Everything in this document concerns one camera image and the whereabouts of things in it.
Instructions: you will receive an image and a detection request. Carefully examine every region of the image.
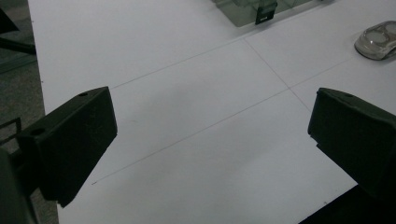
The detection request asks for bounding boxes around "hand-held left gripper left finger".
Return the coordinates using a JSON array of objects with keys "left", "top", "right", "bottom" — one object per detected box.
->
[{"left": 16, "top": 86, "right": 119, "bottom": 208}]

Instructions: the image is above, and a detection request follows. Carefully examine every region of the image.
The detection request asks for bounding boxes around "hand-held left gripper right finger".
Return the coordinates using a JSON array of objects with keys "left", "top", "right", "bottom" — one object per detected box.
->
[{"left": 307, "top": 87, "right": 396, "bottom": 202}]

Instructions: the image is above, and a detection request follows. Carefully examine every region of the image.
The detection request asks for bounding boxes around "clear plastic blister pack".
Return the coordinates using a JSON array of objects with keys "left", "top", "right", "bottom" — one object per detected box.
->
[{"left": 354, "top": 21, "right": 396, "bottom": 62}]

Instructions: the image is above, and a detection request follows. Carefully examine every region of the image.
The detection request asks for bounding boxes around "black latch clip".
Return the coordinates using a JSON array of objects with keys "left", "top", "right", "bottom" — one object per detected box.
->
[{"left": 254, "top": 0, "right": 278, "bottom": 25}]

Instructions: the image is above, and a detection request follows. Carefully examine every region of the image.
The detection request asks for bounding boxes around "clear plastic storage box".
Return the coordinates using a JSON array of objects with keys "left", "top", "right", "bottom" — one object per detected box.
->
[{"left": 212, "top": 0, "right": 316, "bottom": 28}]

